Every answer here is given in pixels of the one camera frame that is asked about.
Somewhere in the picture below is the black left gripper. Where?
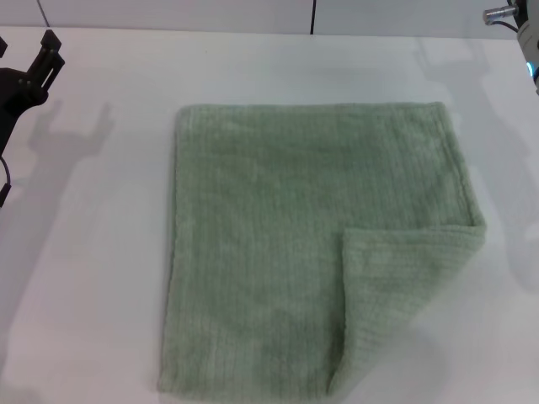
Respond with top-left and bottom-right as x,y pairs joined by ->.
0,29 -> 67,157

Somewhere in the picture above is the green ribbed towel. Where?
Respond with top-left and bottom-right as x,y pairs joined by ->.
156,100 -> 488,386

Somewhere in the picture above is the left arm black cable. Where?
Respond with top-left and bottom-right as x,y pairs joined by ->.
0,155 -> 14,210

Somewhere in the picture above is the right arm cable with plug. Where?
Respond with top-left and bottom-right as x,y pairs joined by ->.
483,0 -> 523,34

